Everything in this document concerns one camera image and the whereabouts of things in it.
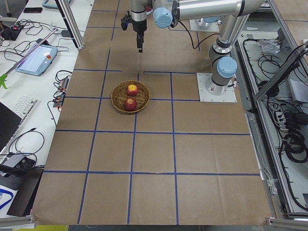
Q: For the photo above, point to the blue teach pendant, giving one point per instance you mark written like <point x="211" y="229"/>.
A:
<point x="38" y="61"/>

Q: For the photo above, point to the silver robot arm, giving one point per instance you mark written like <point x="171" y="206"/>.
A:
<point x="169" y="13"/>
<point x="207" y="22"/>

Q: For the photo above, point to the black laptop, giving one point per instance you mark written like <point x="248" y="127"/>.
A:
<point x="9" y="124"/>

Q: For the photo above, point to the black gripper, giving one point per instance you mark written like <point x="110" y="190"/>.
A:
<point x="139" y="27"/>

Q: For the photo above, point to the woven wicker basket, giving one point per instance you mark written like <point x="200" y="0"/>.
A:
<point x="119" y="94"/>

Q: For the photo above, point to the black box on desk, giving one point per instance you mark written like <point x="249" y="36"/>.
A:
<point x="9" y="34"/>

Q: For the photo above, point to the aluminium frame post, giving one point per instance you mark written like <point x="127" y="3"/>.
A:
<point x="69" y="20"/>

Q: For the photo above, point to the crumpled white paper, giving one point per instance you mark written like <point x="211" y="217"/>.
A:
<point x="269" y="46"/>

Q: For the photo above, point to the black smartphone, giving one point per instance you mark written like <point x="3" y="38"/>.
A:
<point x="32" y="9"/>

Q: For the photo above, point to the grey usb hub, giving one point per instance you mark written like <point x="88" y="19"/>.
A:
<point x="14" y="160"/>

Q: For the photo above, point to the red apple near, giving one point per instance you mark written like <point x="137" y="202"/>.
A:
<point x="130" y="104"/>

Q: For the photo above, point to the black power adapter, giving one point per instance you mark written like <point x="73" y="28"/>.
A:
<point x="66" y="34"/>

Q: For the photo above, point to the orange black adapter lower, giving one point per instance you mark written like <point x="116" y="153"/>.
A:
<point x="58" y="101"/>

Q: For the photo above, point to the white keyboard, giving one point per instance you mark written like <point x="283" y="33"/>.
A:
<point x="24" y="106"/>

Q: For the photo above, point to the orange black adapter upper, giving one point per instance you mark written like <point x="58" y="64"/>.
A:
<point x="63" y="84"/>

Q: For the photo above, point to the red yellow apple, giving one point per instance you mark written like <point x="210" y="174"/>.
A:
<point x="132" y="90"/>

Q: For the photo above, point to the green reacher grabber stick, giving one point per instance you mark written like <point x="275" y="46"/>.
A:
<point x="4" y="76"/>

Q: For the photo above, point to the orange black adapter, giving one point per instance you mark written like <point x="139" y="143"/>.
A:
<point x="63" y="84"/>
<point x="58" y="101"/>

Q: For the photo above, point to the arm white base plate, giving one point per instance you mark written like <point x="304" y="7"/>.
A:
<point x="212" y="93"/>
<point x="193" y="27"/>

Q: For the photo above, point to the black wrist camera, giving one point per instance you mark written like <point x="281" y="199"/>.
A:
<point x="125" y="21"/>

